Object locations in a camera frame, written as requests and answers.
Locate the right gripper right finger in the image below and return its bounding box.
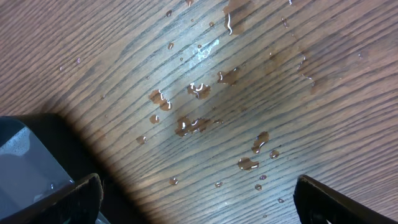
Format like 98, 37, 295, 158
293, 175, 397, 224

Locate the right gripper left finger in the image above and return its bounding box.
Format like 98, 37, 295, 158
1, 173, 103, 224

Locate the black water tray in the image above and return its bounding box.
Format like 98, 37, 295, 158
1, 113, 148, 223

